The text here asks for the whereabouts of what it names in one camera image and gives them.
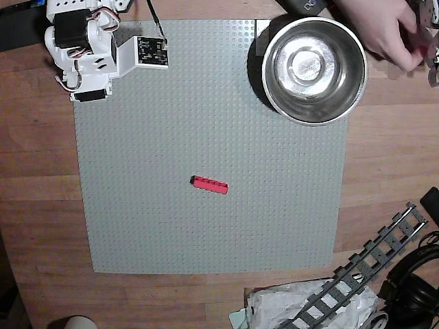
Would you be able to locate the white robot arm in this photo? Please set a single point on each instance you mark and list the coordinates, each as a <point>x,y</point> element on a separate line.
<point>72,29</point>

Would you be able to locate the stainless steel bowl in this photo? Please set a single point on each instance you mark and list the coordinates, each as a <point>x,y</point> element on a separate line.
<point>308,65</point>

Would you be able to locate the grey round wheel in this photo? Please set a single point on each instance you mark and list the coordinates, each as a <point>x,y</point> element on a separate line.
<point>380,320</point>

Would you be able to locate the black headphones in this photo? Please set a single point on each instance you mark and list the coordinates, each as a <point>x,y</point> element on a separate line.
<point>411,284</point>

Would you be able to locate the crumpled white plastic bag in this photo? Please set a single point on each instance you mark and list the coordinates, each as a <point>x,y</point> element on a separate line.
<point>281,301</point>

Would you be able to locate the pale teal paper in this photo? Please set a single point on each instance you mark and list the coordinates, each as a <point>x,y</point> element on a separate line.
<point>240,320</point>

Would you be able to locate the small light grey plate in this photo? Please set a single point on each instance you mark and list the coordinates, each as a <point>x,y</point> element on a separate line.
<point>262,26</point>

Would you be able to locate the grey lego train track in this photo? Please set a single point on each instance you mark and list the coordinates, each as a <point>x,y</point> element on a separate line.
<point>380,255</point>

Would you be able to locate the person's bare hand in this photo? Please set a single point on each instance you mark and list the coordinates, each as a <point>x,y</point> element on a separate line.
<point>380,27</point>

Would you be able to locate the grey lego baseplate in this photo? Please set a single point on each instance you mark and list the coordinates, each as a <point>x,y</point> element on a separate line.
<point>205,137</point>

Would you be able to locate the black box device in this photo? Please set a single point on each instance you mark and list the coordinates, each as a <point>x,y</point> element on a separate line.
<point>17,27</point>

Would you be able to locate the red lego block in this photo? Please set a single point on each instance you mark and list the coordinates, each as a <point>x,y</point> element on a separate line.
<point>209,185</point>

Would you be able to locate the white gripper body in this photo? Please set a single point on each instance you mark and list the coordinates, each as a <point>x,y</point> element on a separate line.
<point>90,95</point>

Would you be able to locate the wrist camera circuit board mount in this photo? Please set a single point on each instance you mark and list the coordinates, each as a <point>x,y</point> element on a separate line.
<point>151,51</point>

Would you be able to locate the white round cup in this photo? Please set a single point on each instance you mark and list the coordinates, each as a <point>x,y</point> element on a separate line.
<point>72,323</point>

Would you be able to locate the black rectangular object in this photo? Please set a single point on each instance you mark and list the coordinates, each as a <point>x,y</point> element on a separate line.
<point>431,202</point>

